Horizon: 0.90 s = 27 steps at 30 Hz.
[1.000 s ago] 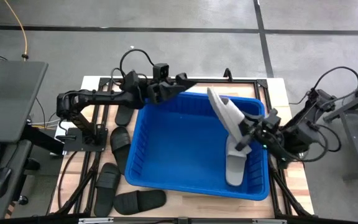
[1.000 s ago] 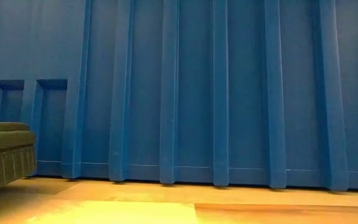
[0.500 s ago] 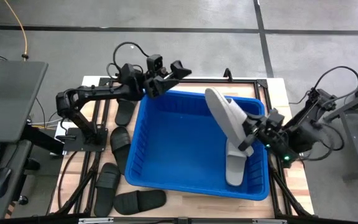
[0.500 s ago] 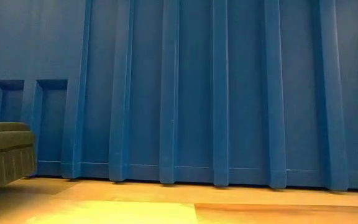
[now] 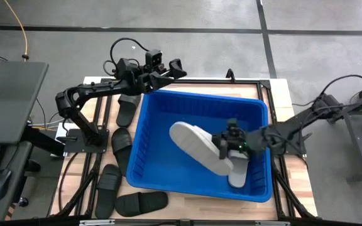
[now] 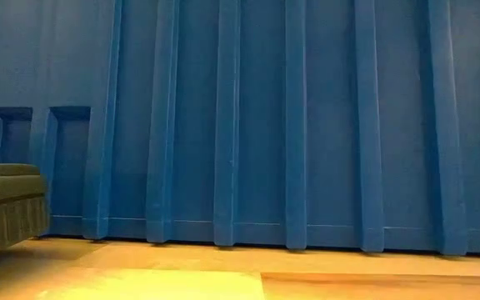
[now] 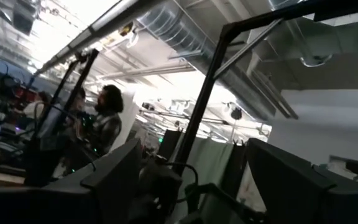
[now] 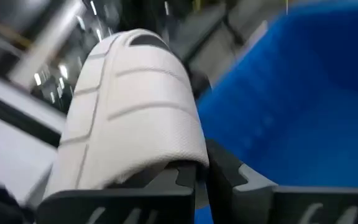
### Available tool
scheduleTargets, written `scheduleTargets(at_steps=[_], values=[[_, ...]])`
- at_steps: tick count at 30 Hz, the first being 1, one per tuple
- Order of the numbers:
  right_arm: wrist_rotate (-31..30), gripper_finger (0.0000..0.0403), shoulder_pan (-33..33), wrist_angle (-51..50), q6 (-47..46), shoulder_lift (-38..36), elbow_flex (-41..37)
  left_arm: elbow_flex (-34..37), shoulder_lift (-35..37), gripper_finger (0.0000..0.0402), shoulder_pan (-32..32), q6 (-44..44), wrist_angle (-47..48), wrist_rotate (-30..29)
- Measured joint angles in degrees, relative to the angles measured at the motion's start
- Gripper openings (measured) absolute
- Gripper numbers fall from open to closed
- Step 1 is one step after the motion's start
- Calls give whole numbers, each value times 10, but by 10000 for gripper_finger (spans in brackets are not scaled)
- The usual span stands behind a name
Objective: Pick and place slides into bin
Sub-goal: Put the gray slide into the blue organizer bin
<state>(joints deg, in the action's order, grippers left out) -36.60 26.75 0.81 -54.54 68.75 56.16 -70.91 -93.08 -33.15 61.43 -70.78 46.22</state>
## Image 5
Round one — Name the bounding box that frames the small white box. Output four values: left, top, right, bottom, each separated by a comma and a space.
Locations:
55, 129, 72, 142

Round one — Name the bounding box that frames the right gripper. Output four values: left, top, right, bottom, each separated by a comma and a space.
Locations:
211, 128, 254, 160

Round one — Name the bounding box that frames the blue plastic bin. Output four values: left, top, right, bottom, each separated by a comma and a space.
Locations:
126, 89, 273, 203

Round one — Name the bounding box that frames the silver metal bracket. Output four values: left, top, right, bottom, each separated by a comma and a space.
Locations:
79, 219, 116, 226
255, 220, 291, 226

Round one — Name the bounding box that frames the dark grey keyboard shelf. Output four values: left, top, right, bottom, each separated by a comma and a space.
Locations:
0, 140, 35, 222

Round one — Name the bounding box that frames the black slide sandal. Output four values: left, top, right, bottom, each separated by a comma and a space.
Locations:
114, 191, 169, 218
111, 127, 133, 176
94, 163, 122, 220
116, 93, 142, 128

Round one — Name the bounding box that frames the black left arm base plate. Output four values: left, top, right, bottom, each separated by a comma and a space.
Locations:
63, 128, 109, 154

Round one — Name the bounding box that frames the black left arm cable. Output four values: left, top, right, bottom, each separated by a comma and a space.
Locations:
102, 37, 150, 78

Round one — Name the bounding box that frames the grey desk top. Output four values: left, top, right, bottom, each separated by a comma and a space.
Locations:
0, 60, 50, 144

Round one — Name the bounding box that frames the black clamp hook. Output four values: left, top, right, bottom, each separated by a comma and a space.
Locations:
225, 68, 236, 83

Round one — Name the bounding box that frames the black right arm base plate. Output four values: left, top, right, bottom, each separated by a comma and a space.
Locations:
273, 121, 308, 155

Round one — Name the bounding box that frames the black computer mouse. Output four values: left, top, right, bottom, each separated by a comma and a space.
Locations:
0, 168, 13, 201

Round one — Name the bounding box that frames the yellow cable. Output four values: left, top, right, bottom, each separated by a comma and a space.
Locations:
3, 0, 30, 61

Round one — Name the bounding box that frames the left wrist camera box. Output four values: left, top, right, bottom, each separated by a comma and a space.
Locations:
145, 49, 163, 68

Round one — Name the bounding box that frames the black desk support beam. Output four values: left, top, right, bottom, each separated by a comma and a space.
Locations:
22, 124, 65, 158

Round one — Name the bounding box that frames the black side table frame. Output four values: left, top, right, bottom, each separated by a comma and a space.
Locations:
327, 78, 362, 183

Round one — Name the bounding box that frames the black metal table frame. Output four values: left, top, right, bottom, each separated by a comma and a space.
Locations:
50, 77, 319, 220

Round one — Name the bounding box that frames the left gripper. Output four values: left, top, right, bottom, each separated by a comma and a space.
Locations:
138, 58, 188, 94

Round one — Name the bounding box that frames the grey slide sandal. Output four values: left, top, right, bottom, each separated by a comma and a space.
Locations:
168, 121, 234, 176
227, 149, 250, 189

